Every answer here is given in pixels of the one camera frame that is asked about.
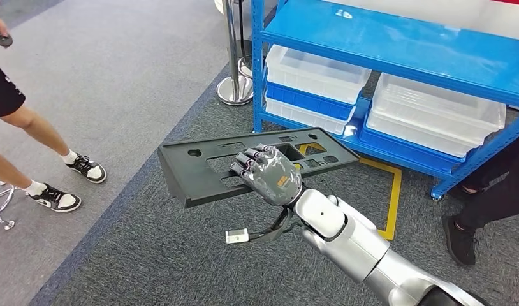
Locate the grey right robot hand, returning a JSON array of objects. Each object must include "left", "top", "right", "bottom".
[{"left": 230, "top": 144, "right": 305, "bottom": 207}]

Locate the black plastic panel part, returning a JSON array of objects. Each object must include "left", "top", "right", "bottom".
[{"left": 157, "top": 127, "right": 361, "bottom": 208}]

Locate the blue metal shelf rack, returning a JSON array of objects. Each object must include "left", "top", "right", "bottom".
[{"left": 250, "top": 0, "right": 519, "bottom": 201}]

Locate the clear plastic bin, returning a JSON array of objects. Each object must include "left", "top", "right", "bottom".
[
  {"left": 265, "top": 44, "right": 372, "bottom": 105},
  {"left": 371, "top": 72, "right": 508, "bottom": 140},
  {"left": 264, "top": 98, "right": 349, "bottom": 136},
  {"left": 365, "top": 112, "right": 484, "bottom": 158}
]

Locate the black and white shoe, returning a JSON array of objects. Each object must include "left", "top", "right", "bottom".
[
  {"left": 66, "top": 154, "right": 107, "bottom": 184},
  {"left": 28, "top": 184, "right": 82, "bottom": 214}
]

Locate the person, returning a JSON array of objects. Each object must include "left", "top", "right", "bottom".
[
  {"left": 441, "top": 128, "right": 519, "bottom": 267},
  {"left": 0, "top": 15, "right": 107, "bottom": 214}
]

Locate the white car with red stripe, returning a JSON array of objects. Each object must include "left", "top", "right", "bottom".
[{"left": 323, "top": 0, "right": 519, "bottom": 43}]

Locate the black camera bracket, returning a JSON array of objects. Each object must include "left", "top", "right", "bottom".
[{"left": 247, "top": 207, "right": 305, "bottom": 244}]

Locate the chrome stanchion post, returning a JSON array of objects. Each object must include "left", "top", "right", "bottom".
[{"left": 216, "top": 0, "right": 254, "bottom": 106}]

